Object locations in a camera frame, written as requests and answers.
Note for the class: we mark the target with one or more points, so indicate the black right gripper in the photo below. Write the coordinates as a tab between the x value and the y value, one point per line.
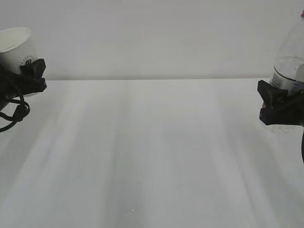
278	108

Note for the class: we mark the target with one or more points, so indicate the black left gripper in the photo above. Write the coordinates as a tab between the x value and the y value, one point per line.
30	81

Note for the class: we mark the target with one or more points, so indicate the clear plastic water bottle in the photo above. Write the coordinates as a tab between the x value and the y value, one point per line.
289	57

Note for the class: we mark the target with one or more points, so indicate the white paper cup green logo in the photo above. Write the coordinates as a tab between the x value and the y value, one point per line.
16	50

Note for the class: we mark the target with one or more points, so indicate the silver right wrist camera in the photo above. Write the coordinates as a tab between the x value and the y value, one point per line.
299	77

